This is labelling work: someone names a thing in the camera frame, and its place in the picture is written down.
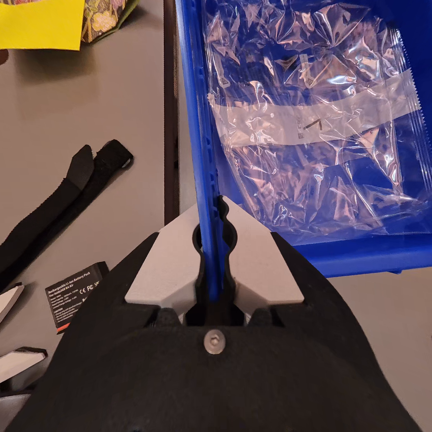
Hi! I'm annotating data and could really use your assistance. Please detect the black fabric strap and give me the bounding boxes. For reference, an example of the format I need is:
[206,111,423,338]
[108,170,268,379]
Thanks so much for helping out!
[0,139,134,292]

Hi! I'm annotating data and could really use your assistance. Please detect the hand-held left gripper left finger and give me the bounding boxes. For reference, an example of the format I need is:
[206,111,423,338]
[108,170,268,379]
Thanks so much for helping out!
[124,202,216,326]

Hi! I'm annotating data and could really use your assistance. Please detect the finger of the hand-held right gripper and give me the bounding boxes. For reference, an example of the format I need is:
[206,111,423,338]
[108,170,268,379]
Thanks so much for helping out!
[0,283,25,324]
[0,347,48,383]

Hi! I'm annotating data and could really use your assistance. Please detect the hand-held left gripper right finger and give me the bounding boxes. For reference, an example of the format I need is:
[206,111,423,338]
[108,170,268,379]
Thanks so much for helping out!
[218,195,304,326]

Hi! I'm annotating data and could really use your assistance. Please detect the heap of clear plastic bags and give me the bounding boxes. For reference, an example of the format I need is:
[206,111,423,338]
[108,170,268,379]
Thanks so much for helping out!
[204,0,424,237]

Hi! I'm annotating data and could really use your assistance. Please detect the black camera battery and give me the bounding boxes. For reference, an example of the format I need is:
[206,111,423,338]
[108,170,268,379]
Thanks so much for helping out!
[45,261,110,335]

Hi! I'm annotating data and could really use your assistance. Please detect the yellow paper sheet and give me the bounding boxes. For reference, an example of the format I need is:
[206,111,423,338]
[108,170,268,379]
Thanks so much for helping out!
[0,0,86,52]

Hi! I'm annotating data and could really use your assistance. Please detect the blue plastic bin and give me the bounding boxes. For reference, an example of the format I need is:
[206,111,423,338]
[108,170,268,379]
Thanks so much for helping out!
[174,0,432,301]

